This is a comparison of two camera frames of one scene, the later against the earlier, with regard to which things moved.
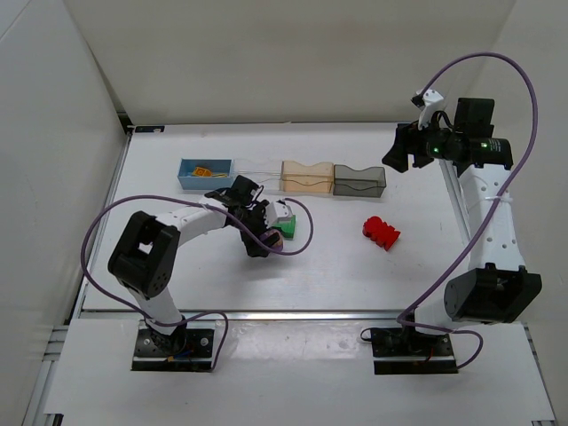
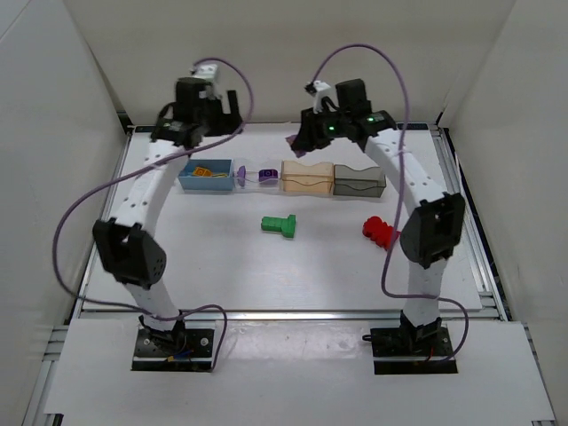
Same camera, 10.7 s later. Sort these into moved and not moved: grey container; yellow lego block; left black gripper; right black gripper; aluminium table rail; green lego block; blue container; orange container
Moved: right black gripper; left black gripper
Not moved: orange container; yellow lego block; grey container; aluminium table rail; green lego block; blue container
